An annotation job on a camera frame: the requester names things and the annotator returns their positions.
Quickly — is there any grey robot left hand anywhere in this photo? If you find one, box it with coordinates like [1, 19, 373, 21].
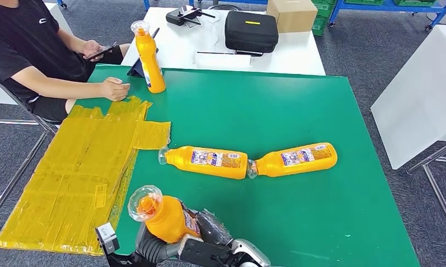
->
[135, 221, 161, 244]

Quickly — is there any person's right hand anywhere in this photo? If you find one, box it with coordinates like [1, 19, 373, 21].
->
[99, 76, 131, 102]

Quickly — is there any person's left hand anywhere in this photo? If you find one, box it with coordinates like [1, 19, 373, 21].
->
[81, 39, 106, 62]

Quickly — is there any black smartphone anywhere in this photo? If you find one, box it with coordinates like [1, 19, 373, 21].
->
[83, 41, 118, 62]

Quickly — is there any orange detergent bottle clear cap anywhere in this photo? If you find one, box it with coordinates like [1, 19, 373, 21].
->
[246, 142, 338, 180]
[127, 185, 203, 245]
[130, 20, 167, 95]
[157, 145, 249, 181]

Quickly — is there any tablet in blue cover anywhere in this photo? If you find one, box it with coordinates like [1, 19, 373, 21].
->
[126, 27, 160, 78]

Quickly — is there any person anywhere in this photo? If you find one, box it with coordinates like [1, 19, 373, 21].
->
[0, 0, 132, 124]

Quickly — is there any yellow taped sheet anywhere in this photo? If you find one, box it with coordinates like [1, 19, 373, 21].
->
[0, 96, 171, 256]

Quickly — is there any white table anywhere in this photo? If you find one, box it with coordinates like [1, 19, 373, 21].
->
[370, 24, 446, 170]
[120, 6, 327, 77]

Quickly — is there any black remote controller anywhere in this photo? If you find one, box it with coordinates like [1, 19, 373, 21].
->
[165, 5, 216, 27]

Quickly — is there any black zip case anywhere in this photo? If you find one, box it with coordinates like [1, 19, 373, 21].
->
[224, 10, 280, 56]

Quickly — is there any blue steel rack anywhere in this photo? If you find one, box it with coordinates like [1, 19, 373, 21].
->
[329, 0, 446, 31]
[208, 0, 269, 5]

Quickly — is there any green table mat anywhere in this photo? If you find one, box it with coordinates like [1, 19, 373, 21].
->
[75, 64, 422, 267]

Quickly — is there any plain cardboard box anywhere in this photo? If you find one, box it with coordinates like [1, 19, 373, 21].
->
[266, 0, 319, 34]

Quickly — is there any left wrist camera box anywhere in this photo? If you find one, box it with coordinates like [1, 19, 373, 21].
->
[95, 222, 121, 256]

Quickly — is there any steel table leg frame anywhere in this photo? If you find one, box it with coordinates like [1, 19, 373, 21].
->
[407, 136, 446, 242]
[0, 70, 60, 225]

